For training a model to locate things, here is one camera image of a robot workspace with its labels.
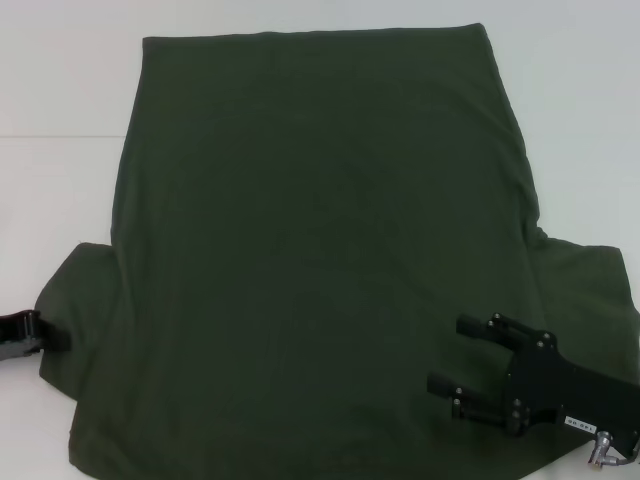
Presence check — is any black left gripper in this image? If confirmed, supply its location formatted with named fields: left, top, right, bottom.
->
left=0, top=309, right=72, bottom=363

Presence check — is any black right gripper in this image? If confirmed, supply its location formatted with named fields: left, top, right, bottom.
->
left=427, top=311, right=640, bottom=460

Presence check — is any dark green t-shirt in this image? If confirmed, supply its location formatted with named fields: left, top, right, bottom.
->
left=37, top=22, right=640, bottom=480

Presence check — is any right gripper cable with plug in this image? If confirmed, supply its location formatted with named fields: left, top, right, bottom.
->
left=587, top=429, right=640, bottom=469

